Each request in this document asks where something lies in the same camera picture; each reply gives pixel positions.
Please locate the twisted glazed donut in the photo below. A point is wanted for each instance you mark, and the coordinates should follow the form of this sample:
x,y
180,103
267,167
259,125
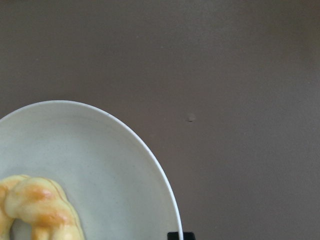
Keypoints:
x,y
41,203

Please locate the white round plate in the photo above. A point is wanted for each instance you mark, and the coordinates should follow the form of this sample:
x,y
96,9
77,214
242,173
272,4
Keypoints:
x,y
110,176

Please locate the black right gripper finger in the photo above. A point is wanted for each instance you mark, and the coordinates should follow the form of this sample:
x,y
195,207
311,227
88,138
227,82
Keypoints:
x,y
185,236

